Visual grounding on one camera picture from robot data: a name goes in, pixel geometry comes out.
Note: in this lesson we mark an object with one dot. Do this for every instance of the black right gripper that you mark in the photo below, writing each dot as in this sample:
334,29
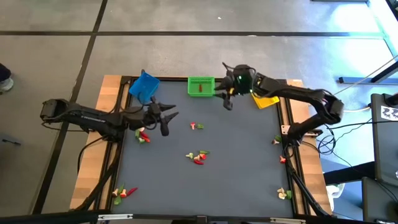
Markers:
234,76

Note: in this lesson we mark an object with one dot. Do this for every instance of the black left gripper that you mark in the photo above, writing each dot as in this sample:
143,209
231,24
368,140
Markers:
155,113

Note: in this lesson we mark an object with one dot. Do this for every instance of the red toy chili pepper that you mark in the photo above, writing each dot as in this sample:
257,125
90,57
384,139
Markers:
132,191
200,88
199,162
144,135

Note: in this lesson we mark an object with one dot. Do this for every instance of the pale green toy mushroom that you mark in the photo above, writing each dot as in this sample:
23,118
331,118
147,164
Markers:
190,155

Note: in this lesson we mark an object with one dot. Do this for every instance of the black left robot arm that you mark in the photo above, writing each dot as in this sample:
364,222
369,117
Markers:
93,119

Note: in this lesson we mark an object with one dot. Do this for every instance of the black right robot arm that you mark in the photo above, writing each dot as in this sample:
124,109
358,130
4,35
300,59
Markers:
295,93

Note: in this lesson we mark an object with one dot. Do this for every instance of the green plastic basket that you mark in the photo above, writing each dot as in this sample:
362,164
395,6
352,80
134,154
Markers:
206,90

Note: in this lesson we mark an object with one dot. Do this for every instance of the blue plastic basket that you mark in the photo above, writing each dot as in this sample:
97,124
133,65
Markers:
144,85

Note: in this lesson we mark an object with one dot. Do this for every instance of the yellow plastic basket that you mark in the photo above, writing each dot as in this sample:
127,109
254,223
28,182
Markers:
267,102

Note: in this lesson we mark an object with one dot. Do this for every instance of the black table clamp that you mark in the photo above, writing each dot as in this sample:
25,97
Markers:
143,72

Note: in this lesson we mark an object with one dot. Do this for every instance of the brown toy mushroom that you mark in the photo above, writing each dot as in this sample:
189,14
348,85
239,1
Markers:
275,142

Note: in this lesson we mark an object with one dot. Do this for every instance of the dark grey table mat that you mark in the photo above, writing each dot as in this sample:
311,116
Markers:
180,196

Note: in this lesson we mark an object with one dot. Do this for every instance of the dark desk leg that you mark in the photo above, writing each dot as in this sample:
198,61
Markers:
354,80

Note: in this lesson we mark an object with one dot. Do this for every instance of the black desk beam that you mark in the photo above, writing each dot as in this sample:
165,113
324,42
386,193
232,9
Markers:
348,174

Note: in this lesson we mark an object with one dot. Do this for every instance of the white bin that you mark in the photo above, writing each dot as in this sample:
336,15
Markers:
334,194

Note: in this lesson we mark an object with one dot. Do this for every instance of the black overhead crossbar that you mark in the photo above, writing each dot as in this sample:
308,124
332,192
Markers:
46,217

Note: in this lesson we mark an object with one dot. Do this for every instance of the grey floor stand foot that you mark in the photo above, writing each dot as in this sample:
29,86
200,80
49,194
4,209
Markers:
9,141

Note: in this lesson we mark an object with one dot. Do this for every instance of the person's shoe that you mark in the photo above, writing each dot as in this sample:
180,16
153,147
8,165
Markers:
5,84

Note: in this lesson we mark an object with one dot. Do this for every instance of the person's leg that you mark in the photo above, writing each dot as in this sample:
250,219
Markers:
3,72

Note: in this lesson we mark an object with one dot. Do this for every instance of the black equipment case with sticker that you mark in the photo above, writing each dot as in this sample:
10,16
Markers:
385,149

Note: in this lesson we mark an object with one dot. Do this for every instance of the grey equipment box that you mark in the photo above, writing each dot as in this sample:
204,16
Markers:
376,202

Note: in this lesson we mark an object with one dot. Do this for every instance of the black aluminium table frame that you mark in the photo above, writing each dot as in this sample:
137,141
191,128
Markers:
180,78

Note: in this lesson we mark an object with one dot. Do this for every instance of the silver crossbar bracket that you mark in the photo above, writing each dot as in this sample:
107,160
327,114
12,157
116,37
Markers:
287,220
115,216

